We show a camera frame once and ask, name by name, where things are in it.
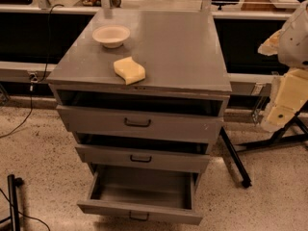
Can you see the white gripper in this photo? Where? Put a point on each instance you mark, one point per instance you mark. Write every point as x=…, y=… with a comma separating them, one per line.
x=295, y=42

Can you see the grey bottom drawer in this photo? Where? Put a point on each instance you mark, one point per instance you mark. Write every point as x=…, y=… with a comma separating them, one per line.
x=142, y=194

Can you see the grey drawer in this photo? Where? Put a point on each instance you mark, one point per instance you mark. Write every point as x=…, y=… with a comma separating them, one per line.
x=129, y=157
x=142, y=194
x=144, y=125

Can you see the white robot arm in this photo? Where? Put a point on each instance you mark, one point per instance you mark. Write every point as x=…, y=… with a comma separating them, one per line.
x=293, y=41

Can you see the grey top drawer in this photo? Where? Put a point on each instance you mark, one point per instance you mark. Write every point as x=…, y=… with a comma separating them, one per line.
x=144, y=125

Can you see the grey metal drawer cabinet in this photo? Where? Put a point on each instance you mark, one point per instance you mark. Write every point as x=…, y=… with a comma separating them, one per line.
x=184, y=73

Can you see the grey middle drawer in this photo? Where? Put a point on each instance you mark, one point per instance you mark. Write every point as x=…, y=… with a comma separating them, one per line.
x=129, y=157

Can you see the yellow wavy sponge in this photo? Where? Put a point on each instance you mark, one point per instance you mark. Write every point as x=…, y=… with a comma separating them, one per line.
x=130, y=71

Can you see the white bowl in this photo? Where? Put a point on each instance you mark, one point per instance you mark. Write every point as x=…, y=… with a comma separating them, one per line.
x=111, y=36

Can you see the black stand bottom left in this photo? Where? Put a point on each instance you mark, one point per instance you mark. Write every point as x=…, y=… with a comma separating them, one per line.
x=12, y=214

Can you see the black stand frame right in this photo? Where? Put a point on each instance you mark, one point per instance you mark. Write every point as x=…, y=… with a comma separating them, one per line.
x=277, y=139

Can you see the grey rail barrier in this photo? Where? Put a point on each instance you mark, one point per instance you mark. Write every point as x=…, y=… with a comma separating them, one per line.
x=31, y=42

